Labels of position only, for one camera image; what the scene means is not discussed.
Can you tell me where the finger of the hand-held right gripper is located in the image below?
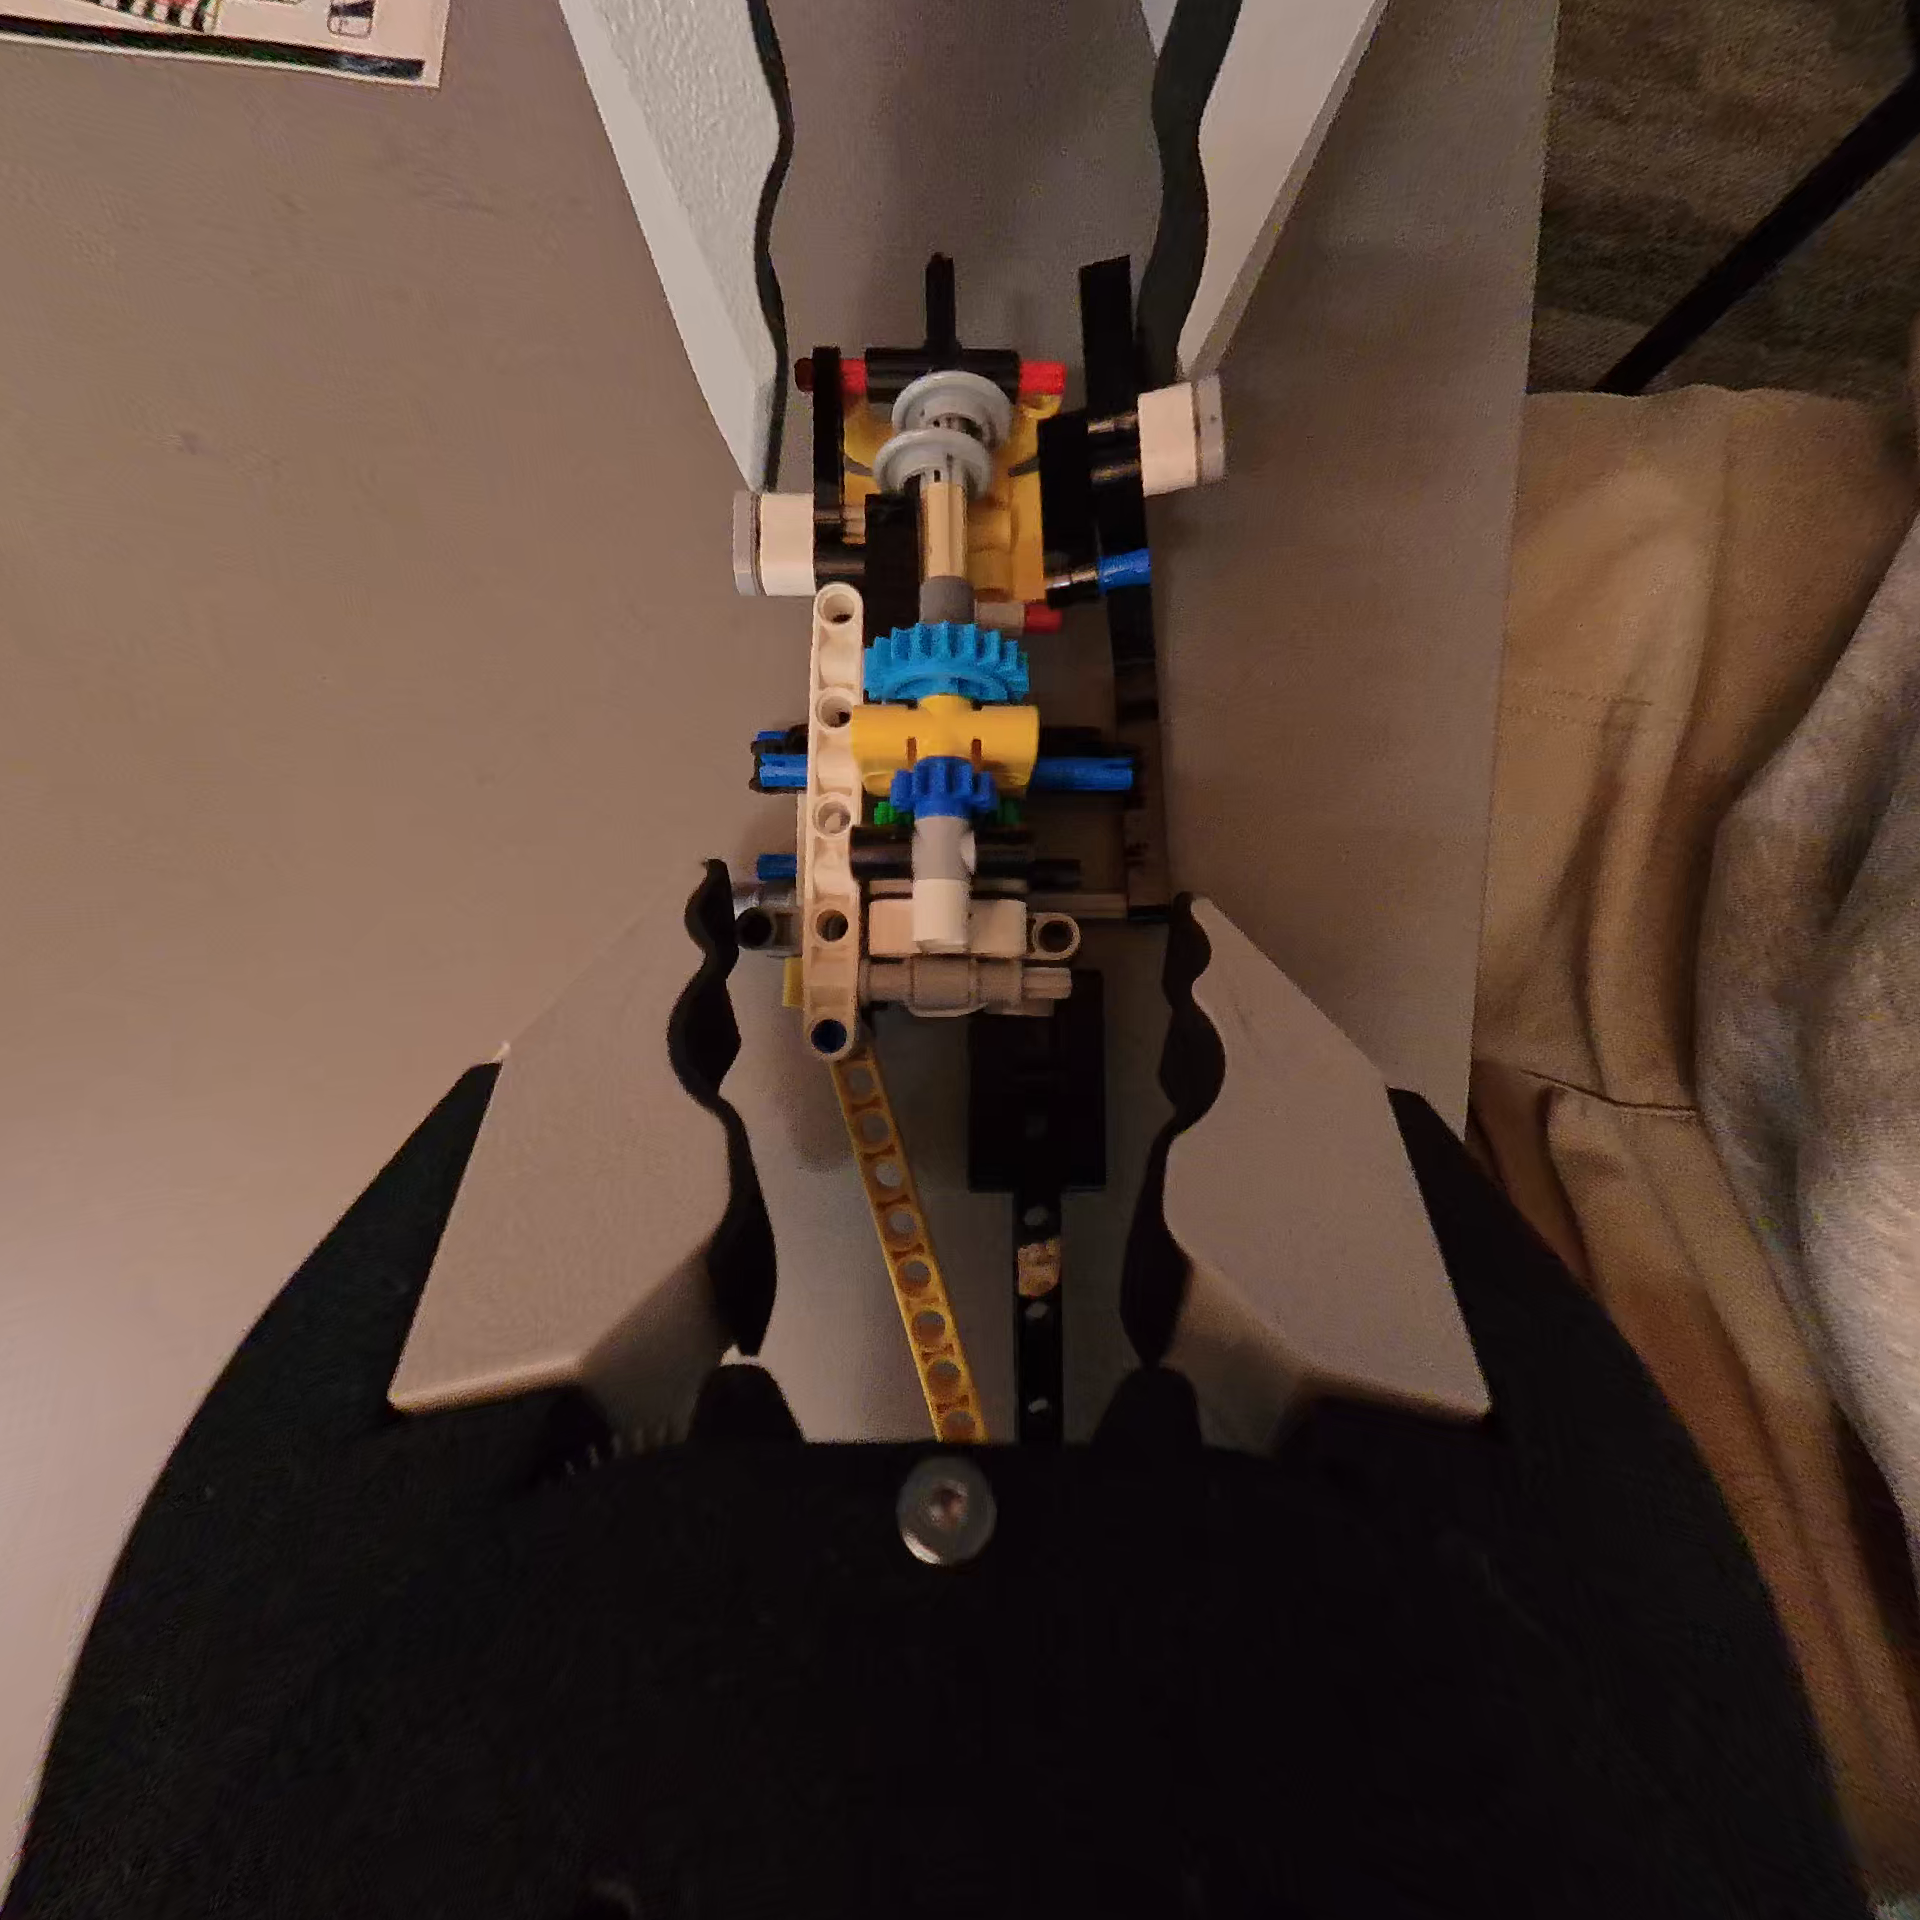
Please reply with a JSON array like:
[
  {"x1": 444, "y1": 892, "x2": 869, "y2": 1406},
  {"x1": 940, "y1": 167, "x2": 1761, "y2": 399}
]
[
  {"x1": 1135, "y1": 0, "x2": 1393, "y2": 380},
  {"x1": 563, "y1": 0, "x2": 799, "y2": 495}
]

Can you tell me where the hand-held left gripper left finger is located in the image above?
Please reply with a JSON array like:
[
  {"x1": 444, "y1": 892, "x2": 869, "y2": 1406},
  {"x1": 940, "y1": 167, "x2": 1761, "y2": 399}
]
[{"x1": 392, "y1": 855, "x2": 778, "y2": 1441}]

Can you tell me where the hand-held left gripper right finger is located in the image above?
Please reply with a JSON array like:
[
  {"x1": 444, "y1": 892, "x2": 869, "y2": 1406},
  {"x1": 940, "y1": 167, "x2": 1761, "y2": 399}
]
[{"x1": 1122, "y1": 888, "x2": 1496, "y2": 1441}]

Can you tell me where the multicoloured lego gear assembly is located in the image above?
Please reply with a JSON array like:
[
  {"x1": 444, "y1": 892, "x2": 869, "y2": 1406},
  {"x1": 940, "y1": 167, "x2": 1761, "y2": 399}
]
[{"x1": 734, "y1": 249, "x2": 1226, "y2": 1451}]

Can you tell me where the printed instruction booklet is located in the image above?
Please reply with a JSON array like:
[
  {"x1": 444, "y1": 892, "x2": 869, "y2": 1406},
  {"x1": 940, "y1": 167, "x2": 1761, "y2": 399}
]
[{"x1": 0, "y1": 0, "x2": 451, "y2": 90}]

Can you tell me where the black metal bar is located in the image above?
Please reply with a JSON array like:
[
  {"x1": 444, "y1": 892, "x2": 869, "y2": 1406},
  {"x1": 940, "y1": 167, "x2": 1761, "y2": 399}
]
[{"x1": 1598, "y1": 69, "x2": 1920, "y2": 390}]

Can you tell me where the person's tan trouser leg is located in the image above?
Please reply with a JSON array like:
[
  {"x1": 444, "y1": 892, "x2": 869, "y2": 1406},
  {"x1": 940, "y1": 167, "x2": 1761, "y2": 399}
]
[{"x1": 1466, "y1": 380, "x2": 1920, "y2": 1920}]

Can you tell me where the grey fleece garment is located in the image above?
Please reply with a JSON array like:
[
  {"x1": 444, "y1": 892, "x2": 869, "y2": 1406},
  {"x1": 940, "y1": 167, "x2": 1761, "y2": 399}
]
[{"x1": 1691, "y1": 511, "x2": 1920, "y2": 1441}]

